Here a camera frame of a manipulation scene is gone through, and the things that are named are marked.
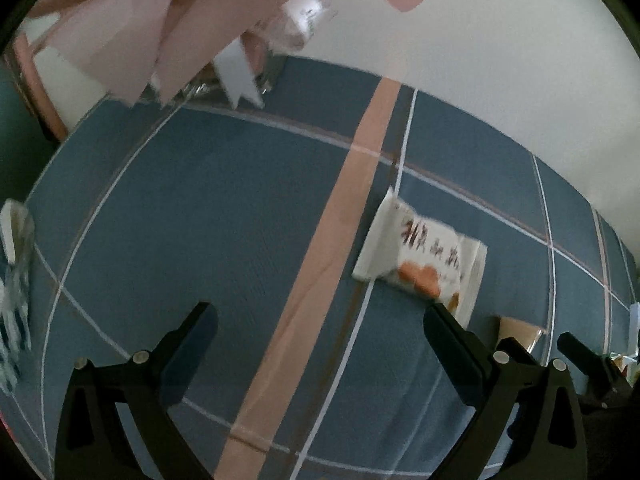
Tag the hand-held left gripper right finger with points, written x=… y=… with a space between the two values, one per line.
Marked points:
x=450 y=360

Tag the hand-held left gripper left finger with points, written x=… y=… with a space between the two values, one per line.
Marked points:
x=192 y=350

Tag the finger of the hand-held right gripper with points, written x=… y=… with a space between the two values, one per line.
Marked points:
x=595 y=372

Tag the beige pudding cup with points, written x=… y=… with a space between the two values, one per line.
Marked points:
x=520 y=335

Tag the white packet with orange print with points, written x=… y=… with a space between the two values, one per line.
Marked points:
x=420 y=255

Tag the bedside clutter pile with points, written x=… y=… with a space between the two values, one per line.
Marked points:
x=625 y=367

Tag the blue and white patterned packet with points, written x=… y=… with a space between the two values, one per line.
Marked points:
x=15 y=300

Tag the pink paper flower bouquet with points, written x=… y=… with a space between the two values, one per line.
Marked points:
x=150 y=20

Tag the clear glass vase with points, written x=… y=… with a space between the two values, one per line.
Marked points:
x=300 y=25

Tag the pink bed frame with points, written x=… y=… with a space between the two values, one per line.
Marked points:
x=40 y=105

